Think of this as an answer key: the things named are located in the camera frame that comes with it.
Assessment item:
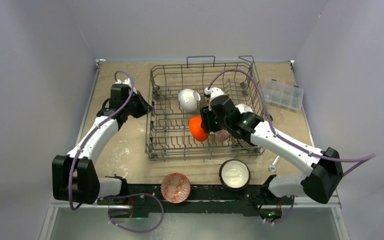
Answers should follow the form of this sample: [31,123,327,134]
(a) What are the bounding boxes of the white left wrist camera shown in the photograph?
[115,77,137,94]

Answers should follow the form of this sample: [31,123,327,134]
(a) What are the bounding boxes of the clear plastic organizer box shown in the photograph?
[262,79,304,112]

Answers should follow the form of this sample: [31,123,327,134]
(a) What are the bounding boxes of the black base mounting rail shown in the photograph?
[97,183,293,218]

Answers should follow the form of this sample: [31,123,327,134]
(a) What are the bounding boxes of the floral patterned bowl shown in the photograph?
[214,129,231,143]

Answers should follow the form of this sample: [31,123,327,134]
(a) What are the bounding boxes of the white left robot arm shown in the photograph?
[51,78,153,205]

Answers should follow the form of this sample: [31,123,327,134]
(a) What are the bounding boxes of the brown gold patterned bowl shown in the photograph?
[237,139,255,149]

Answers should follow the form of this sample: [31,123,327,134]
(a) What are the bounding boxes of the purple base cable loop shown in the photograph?
[107,193,165,234]

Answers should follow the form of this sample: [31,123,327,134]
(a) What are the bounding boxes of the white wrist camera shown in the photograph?
[204,87,225,106]
[115,77,137,94]

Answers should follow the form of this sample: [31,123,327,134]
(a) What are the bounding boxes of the black bowl white inside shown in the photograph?
[219,159,251,191]

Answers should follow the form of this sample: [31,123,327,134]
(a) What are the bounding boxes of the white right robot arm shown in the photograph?
[200,95,344,204]

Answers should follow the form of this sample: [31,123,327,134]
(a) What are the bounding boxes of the orange bowl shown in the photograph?
[188,116,209,142]

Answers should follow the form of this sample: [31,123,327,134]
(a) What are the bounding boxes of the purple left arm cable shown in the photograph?
[67,70,136,212]

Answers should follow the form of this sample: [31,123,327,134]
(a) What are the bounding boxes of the silver wrench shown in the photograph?
[268,156,281,173]

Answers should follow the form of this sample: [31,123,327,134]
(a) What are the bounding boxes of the plain white bowl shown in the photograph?
[178,88,201,113]

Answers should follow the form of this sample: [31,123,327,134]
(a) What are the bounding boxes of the red white patterned bowl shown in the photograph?
[160,172,192,204]

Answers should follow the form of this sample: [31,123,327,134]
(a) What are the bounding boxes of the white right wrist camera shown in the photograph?
[204,87,225,106]

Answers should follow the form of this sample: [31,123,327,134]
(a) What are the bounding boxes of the grey wire dish rack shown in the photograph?
[144,54,274,163]

